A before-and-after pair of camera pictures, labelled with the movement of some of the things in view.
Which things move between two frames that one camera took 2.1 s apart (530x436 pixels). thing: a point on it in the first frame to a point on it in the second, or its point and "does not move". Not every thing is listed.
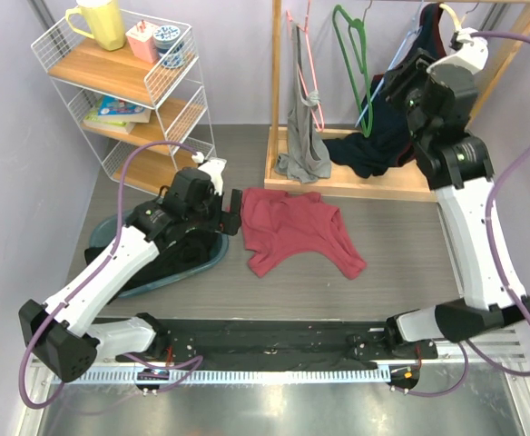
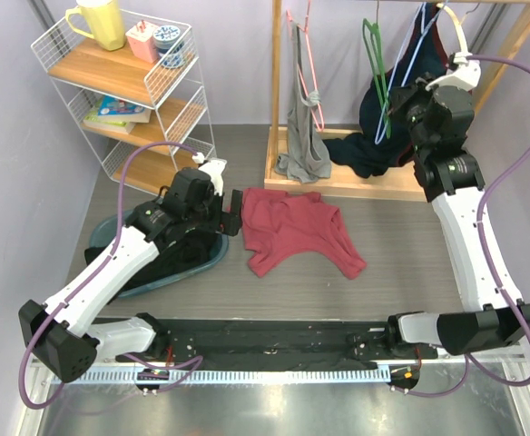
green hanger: [362, 66] to [376, 54]
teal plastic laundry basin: [102, 233] does not move
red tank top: [276, 223] does not move
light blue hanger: [387, 73] to [426, 29]
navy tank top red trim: [385, 141] does not move
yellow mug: [105, 21] does not move
